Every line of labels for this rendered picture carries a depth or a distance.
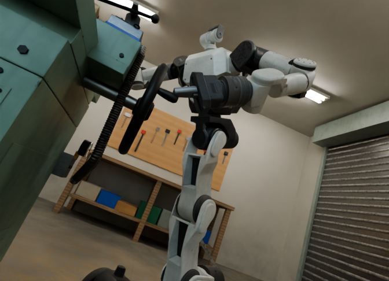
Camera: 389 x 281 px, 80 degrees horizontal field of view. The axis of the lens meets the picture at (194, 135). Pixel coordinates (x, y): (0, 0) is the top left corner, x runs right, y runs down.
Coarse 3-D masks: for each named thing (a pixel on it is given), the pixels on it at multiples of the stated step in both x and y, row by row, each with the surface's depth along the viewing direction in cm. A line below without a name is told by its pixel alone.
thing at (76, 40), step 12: (0, 0) 43; (12, 0) 43; (24, 0) 44; (24, 12) 44; (36, 12) 44; (48, 12) 45; (48, 24) 45; (60, 24) 45; (72, 36) 46; (72, 48) 47; (84, 48) 53; (84, 60) 57; (84, 72) 61
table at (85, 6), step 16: (32, 0) 44; (48, 0) 42; (64, 0) 40; (80, 0) 41; (64, 16) 45; (80, 16) 44; (96, 32) 56; (96, 64) 59; (112, 64) 59; (112, 80) 65; (96, 96) 87
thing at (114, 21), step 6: (114, 18) 64; (114, 24) 64; (120, 24) 65; (126, 24) 65; (120, 30) 64; (126, 30) 65; (132, 30) 65; (138, 30) 66; (132, 36) 65; (138, 36) 66
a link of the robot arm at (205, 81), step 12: (192, 72) 64; (192, 84) 65; (204, 84) 62; (216, 84) 63; (228, 84) 62; (240, 84) 63; (204, 96) 60; (216, 96) 61; (228, 96) 63; (240, 96) 64; (204, 108) 60
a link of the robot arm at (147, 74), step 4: (144, 68) 134; (148, 68) 134; (152, 68) 133; (156, 68) 132; (144, 72) 132; (148, 72) 132; (152, 72) 132; (144, 76) 132; (148, 76) 132; (144, 80) 133; (148, 80) 133; (164, 80) 135; (132, 84) 129; (136, 84) 129; (140, 84) 130; (144, 84) 132; (132, 88) 132; (136, 88) 133; (140, 88) 134; (144, 88) 137
